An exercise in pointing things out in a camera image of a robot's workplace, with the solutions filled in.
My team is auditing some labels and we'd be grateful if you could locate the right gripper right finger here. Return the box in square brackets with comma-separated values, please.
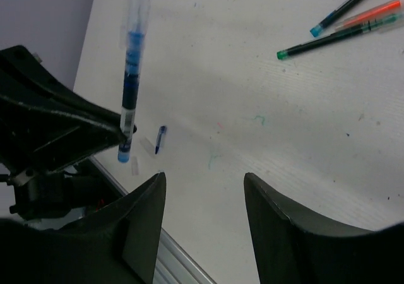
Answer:
[244, 173, 403, 283]

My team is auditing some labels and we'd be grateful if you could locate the orange gel pen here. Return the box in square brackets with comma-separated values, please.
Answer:
[334, 0, 403, 31]

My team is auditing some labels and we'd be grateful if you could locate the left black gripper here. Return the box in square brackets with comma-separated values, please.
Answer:
[1, 45, 127, 221]

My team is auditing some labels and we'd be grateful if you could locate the clear pen cap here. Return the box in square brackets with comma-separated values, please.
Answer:
[131, 157, 139, 176]
[140, 137, 156, 158]

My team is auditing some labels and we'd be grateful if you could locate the blue pen cap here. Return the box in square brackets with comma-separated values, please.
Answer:
[155, 126, 167, 155]

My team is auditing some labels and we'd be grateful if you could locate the teal dark gel pen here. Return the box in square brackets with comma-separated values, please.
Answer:
[276, 11, 403, 60]

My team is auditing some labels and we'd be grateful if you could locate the blue clear gel pen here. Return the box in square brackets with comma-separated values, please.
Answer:
[117, 0, 151, 163]

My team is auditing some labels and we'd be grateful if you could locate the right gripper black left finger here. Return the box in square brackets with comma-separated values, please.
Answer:
[1, 172, 166, 283]

